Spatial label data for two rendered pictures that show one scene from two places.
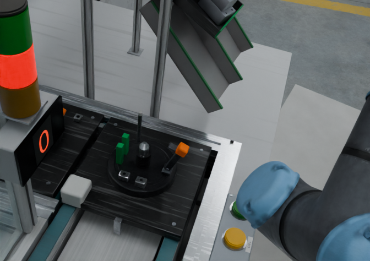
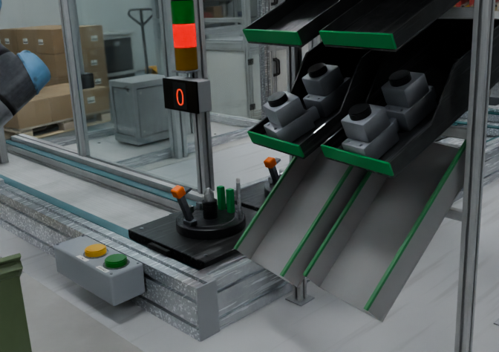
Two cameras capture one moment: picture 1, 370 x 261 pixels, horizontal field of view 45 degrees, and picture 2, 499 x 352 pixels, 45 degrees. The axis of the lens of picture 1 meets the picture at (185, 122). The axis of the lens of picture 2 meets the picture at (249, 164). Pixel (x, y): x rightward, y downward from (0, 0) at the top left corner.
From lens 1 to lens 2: 1.58 m
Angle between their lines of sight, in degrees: 103
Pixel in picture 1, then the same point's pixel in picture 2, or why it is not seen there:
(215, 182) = (162, 259)
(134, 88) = (403, 304)
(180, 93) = (381, 341)
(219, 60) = (313, 244)
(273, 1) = not seen: outside the picture
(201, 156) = (197, 253)
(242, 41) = (381, 296)
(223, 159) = (184, 270)
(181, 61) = (287, 186)
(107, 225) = not seen: hidden behind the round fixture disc
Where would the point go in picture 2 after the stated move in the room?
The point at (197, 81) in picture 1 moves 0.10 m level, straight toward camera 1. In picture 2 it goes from (266, 211) to (221, 201)
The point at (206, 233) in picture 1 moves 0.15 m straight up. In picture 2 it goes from (118, 243) to (110, 170)
